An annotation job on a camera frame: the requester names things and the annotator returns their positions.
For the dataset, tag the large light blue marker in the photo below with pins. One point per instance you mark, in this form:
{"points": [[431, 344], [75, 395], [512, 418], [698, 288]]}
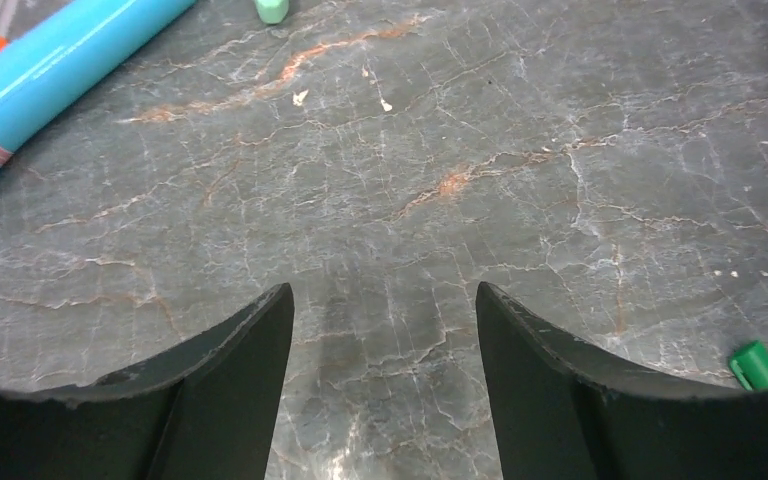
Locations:
{"points": [[51, 66]]}

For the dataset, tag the teal toy microphone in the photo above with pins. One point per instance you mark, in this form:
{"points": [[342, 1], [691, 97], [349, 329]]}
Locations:
{"points": [[272, 12]]}

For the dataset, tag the green capped marker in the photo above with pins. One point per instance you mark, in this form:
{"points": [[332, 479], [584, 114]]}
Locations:
{"points": [[749, 364]]}

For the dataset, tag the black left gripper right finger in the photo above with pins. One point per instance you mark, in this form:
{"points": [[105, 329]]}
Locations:
{"points": [[563, 408]]}

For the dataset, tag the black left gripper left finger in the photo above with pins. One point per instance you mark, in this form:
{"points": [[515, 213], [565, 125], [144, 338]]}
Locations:
{"points": [[203, 409]]}

